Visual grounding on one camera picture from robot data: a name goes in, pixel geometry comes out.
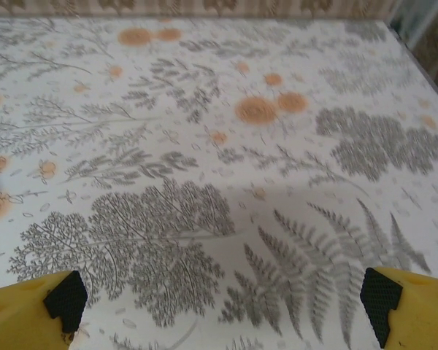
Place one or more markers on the thin aluminium wall-side rail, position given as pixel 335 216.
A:
pixel 204 16

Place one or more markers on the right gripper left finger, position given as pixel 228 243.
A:
pixel 18 321

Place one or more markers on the aluminium corner post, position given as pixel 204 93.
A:
pixel 405 18

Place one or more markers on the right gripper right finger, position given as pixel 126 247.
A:
pixel 423 313

